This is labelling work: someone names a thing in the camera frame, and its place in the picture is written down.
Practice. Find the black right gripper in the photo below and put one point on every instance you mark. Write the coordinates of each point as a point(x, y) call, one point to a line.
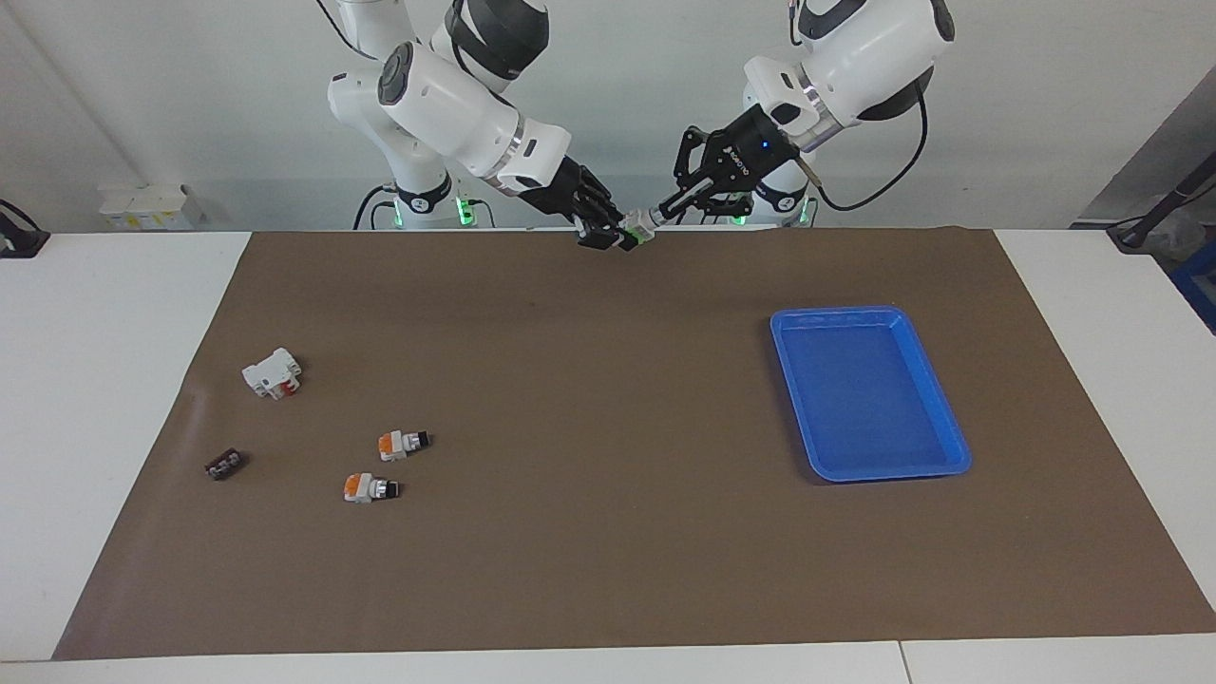
point(565, 190)

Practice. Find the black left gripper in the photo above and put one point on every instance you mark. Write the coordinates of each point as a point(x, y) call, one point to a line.
point(750, 147)

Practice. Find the green rotary switch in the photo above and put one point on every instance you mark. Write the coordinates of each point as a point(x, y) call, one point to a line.
point(642, 226)

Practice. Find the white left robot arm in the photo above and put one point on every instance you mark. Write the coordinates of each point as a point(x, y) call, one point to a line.
point(864, 47)

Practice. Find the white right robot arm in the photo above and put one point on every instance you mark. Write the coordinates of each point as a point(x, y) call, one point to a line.
point(446, 104)

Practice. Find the blue plastic tray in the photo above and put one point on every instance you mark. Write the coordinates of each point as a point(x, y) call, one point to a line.
point(869, 399)

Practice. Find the brown table mat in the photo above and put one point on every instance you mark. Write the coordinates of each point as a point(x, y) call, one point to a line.
point(608, 532)

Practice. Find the white red circuit breaker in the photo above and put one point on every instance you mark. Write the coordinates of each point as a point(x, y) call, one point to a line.
point(271, 372)

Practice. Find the small black capacitor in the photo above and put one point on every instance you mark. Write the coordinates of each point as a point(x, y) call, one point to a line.
point(225, 465)

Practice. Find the black tripod leg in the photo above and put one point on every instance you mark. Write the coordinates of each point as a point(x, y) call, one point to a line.
point(1154, 214)

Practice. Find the white cardboard box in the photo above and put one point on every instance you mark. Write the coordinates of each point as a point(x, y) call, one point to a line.
point(147, 207)

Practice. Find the blue crate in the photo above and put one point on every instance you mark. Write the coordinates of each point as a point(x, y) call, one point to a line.
point(1199, 290)

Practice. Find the black clamp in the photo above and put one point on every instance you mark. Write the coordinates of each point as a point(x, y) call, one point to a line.
point(21, 237)

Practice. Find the orange rotary switch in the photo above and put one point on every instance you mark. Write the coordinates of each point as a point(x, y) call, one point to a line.
point(359, 487)
point(393, 445)

